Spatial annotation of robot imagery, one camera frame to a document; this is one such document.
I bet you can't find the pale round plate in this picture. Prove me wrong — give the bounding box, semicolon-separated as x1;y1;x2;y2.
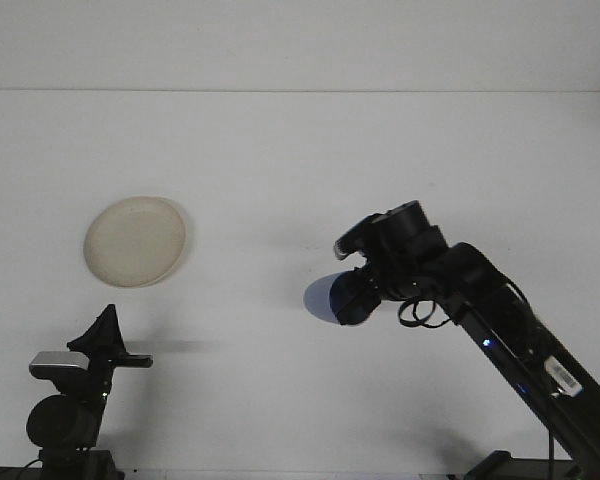
83;196;189;289

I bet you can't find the pale blue cup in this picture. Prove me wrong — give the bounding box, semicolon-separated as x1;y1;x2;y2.
303;269;381;327

